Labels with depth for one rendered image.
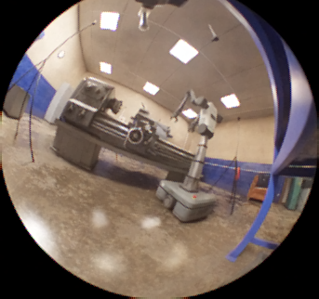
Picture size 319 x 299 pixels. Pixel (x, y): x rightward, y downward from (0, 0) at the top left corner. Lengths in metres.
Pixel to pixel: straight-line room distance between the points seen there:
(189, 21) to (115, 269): 3.41
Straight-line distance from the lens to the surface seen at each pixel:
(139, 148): 1.31
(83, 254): 0.58
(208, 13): 2.87
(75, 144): 1.50
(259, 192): 3.56
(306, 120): 0.16
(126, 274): 0.56
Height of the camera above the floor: 0.54
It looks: 10 degrees up
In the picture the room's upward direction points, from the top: 20 degrees clockwise
